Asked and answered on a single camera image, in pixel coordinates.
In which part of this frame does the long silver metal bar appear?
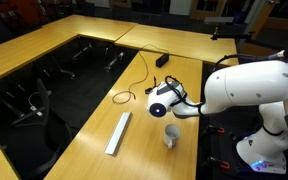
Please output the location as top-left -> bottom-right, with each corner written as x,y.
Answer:
104,111 -> 133,158

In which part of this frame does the white charger cable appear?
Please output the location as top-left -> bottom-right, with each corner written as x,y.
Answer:
27,91 -> 53,118

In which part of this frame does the white ceramic mug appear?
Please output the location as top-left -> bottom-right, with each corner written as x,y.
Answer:
163,124 -> 182,150

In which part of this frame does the orange handled black clamp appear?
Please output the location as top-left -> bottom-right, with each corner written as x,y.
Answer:
207,124 -> 226,135
209,156 -> 231,170

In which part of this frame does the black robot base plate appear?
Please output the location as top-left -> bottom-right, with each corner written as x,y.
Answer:
210,125 -> 252,176

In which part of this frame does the chair base with metal legs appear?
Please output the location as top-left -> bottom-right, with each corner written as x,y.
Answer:
71,42 -> 94,62
103,49 -> 126,73
49,55 -> 76,80

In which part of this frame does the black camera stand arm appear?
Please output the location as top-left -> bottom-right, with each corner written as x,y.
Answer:
210,30 -> 256,41

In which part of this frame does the thin black cable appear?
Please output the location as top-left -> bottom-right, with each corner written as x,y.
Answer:
111,43 -> 170,105

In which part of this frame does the black power adapter box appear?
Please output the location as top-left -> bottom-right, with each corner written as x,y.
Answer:
155,53 -> 170,69

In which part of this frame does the black office chair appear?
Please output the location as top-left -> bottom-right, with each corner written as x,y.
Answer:
3,78 -> 73,179

